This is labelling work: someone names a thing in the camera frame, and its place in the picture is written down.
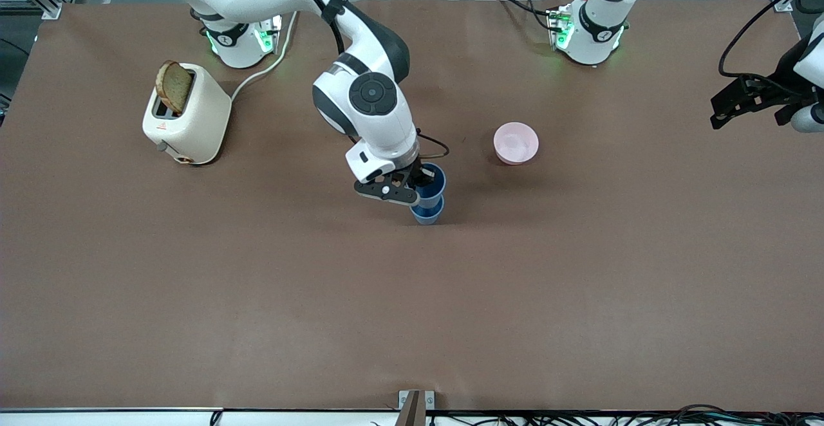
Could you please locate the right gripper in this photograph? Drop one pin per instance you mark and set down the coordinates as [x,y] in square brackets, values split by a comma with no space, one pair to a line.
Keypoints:
[420,173]

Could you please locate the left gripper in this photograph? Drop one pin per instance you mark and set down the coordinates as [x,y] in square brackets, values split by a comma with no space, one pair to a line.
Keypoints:
[772,93]

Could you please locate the blue plastic cup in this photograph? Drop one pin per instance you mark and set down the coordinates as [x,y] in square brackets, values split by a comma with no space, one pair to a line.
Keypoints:
[436,193]
[426,217]

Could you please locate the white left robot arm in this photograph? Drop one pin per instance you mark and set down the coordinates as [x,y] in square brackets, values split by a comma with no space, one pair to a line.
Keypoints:
[595,33]

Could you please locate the pink bowl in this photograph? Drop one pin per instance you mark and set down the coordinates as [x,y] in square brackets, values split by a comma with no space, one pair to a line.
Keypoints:
[515,143]

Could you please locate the brown table cover mat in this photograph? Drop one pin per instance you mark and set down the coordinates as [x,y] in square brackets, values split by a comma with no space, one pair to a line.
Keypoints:
[257,297]

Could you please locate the cream white toaster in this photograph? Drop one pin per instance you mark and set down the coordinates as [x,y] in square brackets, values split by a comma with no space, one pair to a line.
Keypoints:
[199,123]

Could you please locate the brown toast slice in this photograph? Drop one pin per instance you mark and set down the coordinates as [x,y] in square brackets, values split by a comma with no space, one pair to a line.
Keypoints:
[174,88]

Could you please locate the small metal corner bracket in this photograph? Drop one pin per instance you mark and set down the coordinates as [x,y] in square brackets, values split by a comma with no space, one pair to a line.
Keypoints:
[783,4]

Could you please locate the metal table edge bracket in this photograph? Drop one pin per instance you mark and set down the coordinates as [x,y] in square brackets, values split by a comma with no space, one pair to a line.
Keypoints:
[415,403]

